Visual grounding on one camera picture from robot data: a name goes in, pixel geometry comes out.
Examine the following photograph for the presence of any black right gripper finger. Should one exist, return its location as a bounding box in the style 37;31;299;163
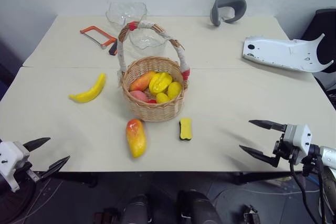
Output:
239;144;280;167
248;120;286;132

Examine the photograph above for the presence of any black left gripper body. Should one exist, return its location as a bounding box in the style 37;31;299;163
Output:
16;160;43;183

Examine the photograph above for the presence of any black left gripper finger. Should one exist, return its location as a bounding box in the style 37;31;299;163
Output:
39;155;71;180
23;137;51;153

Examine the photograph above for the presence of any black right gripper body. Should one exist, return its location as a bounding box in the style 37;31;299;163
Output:
272;134;302;166

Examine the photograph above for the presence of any yellow toy banana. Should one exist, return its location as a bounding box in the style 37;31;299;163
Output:
68;73;107;103

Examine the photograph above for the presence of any white plastic robot shell cover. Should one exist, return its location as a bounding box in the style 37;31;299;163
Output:
241;34;334;73

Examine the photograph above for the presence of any yellow black sponge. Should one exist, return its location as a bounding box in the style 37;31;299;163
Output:
179;118;193;141

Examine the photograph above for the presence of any dark rounded shape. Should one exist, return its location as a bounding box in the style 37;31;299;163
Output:
177;189;224;224
121;194;153;224

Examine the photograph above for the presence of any orange yellow toy mango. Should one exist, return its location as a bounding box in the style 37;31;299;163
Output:
125;119;146;158
129;71;157;92

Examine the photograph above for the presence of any large yellow toy lemon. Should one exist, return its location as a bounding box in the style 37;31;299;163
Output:
167;81;182;100

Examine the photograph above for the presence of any pink toy peach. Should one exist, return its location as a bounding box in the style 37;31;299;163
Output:
129;90;149;102

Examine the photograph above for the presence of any small yellow toy lemon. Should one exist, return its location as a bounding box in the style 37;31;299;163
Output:
156;92;171;103

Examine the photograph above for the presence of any yellow toy starfruit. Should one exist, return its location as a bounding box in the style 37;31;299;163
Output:
149;72;173;94

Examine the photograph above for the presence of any black chair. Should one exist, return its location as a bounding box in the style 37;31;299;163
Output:
300;8;336;96

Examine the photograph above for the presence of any clear glass bowl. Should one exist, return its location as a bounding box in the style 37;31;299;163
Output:
128;26;166;57
106;1;148;29

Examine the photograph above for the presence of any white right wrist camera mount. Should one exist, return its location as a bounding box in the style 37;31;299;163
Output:
282;123;312;158

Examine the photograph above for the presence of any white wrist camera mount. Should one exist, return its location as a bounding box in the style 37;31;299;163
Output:
0;141;30;193
282;123;312;158

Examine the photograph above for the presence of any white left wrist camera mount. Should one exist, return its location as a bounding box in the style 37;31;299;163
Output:
0;141;30;193

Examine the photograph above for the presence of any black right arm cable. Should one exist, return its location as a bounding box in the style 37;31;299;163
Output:
288;155;325;224

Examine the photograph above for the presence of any white floor cable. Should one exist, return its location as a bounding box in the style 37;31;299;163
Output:
245;187;321;196

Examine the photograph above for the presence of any wicker basket with wrapped handle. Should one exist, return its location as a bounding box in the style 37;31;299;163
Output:
117;20;190;122

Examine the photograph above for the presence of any orange hacksaw with black handle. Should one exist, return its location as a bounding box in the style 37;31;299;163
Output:
80;26;118;56

